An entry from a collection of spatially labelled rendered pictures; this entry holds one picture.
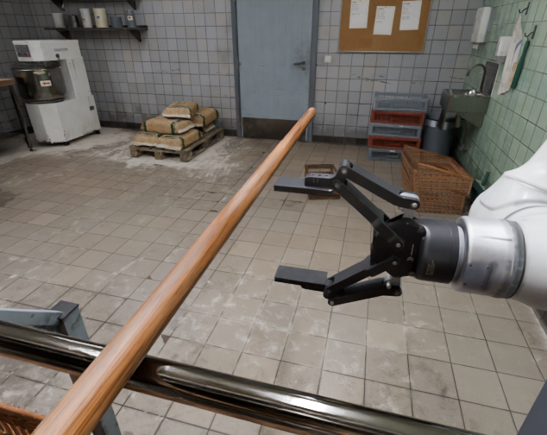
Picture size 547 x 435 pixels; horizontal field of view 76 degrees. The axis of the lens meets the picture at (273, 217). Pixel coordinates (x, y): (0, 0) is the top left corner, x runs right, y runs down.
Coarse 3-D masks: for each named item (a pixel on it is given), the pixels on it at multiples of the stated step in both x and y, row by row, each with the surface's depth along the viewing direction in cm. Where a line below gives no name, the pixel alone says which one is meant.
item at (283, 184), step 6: (276, 180) 43; (282, 180) 43; (288, 180) 43; (294, 180) 43; (300, 180) 43; (276, 186) 42; (282, 186) 42; (288, 186) 41; (294, 186) 41; (300, 186) 41; (306, 186) 41; (312, 186) 41; (318, 186) 41; (300, 192) 41; (306, 192) 41; (312, 192) 41; (318, 192) 41; (324, 192) 41; (330, 192) 40
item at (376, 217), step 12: (336, 180) 40; (348, 180) 42; (348, 192) 40; (360, 192) 42; (360, 204) 41; (372, 204) 42; (372, 216) 41; (384, 216) 43; (384, 228) 41; (396, 240) 41
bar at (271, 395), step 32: (0, 320) 34; (32, 320) 60; (64, 320) 66; (0, 352) 32; (32, 352) 31; (64, 352) 31; (96, 352) 31; (128, 384) 29; (160, 384) 28; (192, 384) 28; (224, 384) 28; (256, 384) 28; (256, 416) 27; (288, 416) 26; (320, 416) 26; (352, 416) 26; (384, 416) 26
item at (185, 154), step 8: (216, 128) 524; (208, 136) 481; (216, 136) 520; (192, 144) 448; (200, 144) 474; (208, 144) 481; (136, 152) 444; (144, 152) 460; (160, 152) 435; (168, 152) 431; (176, 152) 428; (184, 152) 425; (192, 152) 460; (200, 152) 461; (184, 160) 430
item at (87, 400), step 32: (256, 192) 56; (224, 224) 45; (192, 256) 38; (160, 288) 33; (192, 288) 36; (128, 320) 30; (160, 320) 31; (128, 352) 27; (96, 384) 24; (64, 416) 22; (96, 416) 23
